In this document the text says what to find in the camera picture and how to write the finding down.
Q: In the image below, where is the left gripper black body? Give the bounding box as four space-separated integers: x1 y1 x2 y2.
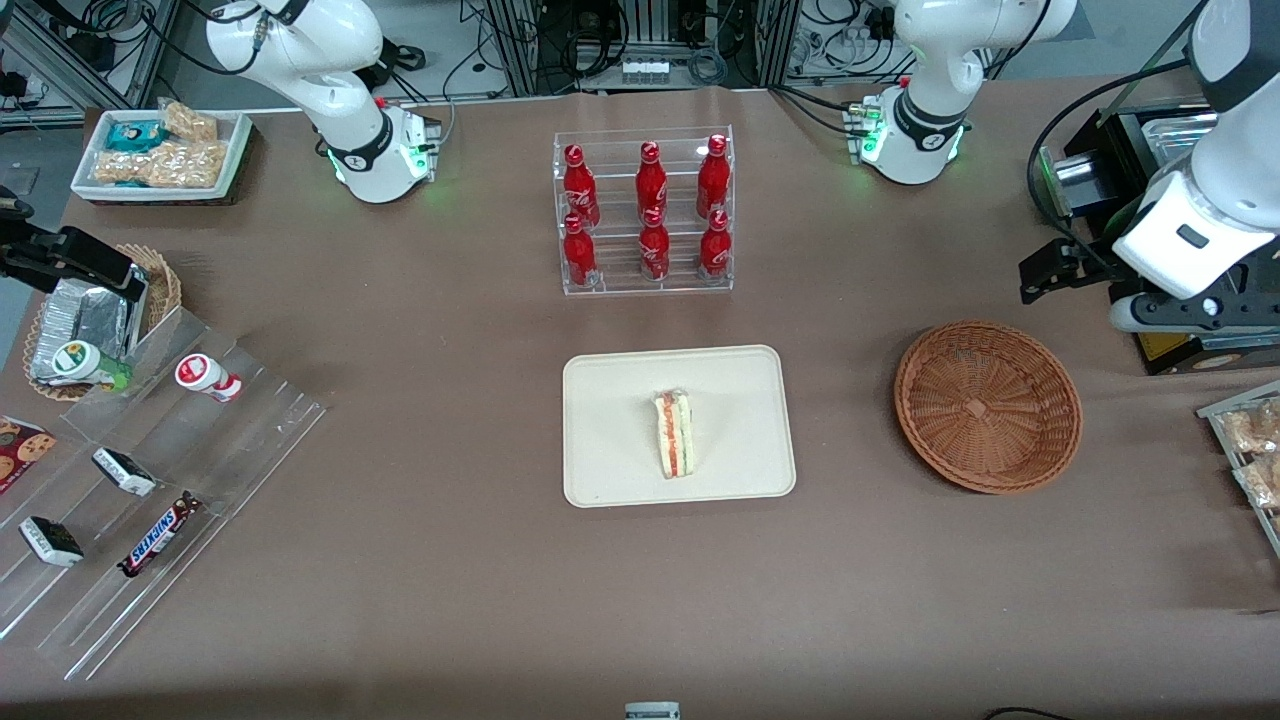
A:
1068 248 1151 301

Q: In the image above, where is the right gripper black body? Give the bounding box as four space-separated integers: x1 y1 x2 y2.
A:
0 232 64 292

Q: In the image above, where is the light tan wicker basket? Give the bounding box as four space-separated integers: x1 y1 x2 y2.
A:
22 243 183 401

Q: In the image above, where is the clear acrylic bottle rack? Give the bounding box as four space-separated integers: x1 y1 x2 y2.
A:
553 126 736 296

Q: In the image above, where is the black white chocolate box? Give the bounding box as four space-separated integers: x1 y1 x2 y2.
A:
92 447 158 498
19 516 85 568

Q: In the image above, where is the clear acrylic stepped shelf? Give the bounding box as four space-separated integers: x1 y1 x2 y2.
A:
0 305 328 681

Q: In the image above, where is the triangle sandwich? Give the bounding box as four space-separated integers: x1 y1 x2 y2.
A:
653 388 693 480

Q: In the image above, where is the brown table cover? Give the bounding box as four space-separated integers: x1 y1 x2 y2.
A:
0 75 1280 720

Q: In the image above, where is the red white yogurt bottle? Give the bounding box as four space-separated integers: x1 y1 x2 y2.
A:
175 353 243 403

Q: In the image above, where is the grey snack tray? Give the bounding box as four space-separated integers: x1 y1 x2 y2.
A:
1197 380 1280 558

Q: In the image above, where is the aluminium frame equipment rack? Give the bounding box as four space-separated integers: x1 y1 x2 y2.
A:
485 0 801 96

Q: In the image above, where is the small rice cracker pack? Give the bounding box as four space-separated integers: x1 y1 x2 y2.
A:
160 100 219 143

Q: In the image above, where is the aluminium frame with cables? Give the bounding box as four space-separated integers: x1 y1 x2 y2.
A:
0 0 181 129

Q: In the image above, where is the cream rectangular tray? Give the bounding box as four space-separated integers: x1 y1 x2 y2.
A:
562 345 797 509

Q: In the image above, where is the brown round wicker basket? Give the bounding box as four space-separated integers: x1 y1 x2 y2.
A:
894 320 1084 495

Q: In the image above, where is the teal snack packet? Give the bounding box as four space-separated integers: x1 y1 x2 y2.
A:
105 120 166 153

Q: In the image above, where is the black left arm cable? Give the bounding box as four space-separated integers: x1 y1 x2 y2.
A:
1026 58 1216 279

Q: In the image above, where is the red Coca-Cola bottle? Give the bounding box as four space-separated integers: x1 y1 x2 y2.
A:
636 141 669 216
699 209 732 280
697 134 731 219
562 144 601 229
562 214 598 289
639 207 671 283

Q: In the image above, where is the Snickers chocolate bar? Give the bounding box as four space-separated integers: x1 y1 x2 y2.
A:
118 492 203 579

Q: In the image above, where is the black appliance with yellow panel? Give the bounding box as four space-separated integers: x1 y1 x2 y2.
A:
1040 95 1280 376

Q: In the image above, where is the green white yogurt bottle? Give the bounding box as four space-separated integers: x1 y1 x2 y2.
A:
50 340 133 391

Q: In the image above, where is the large rice cracker pack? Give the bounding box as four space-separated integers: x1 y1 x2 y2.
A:
92 140 229 189

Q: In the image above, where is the clear wrapped pastry pack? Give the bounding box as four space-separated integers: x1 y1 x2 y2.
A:
1222 400 1280 456
1235 455 1280 511

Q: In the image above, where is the red chocolate chip cookie box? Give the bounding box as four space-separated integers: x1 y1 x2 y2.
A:
0 415 57 496

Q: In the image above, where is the stainless steel pan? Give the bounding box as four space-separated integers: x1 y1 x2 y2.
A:
1140 112 1221 166

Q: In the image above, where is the white rectangular snack tray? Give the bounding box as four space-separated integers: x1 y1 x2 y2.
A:
70 108 253 208

